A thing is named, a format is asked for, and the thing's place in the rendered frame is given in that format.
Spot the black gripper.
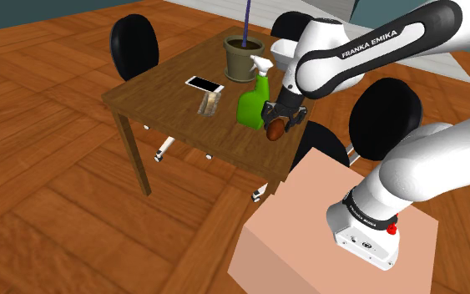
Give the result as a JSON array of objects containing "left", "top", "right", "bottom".
[{"left": 261, "top": 86, "right": 308, "bottom": 134}]

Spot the brown oval potato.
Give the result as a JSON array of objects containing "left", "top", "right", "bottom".
[{"left": 265, "top": 118, "right": 287, "bottom": 142}]

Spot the green spray bottle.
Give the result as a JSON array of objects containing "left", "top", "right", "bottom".
[{"left": 236, "top": 54, "right": 275, "bottom": 131}]

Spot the olive plant pot with stem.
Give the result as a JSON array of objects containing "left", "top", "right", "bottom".
[{"left": 223, "top": 0, "right": 266, "bottom": 84}]

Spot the white smartphone with black screen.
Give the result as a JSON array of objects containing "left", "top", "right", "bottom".
[{"left": 184, "top": 74, "right": 225, "bottom": 94}]

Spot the black office chair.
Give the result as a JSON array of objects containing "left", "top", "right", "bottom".
[
  {"left": 251, "top": 77, "right": 423, "bottom": 203},
  {"left": 109, "top": 13, "right": 215, "bottom": 163}
]

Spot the pink robot stand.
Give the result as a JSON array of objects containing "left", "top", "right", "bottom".
[{"left": 227, "top": 147, "right": 440, "bottom": 294}]

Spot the brown wooden table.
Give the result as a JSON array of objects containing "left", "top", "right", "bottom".
[{"left": 101, "top": 26, "right": 317, "bottom": 197}]

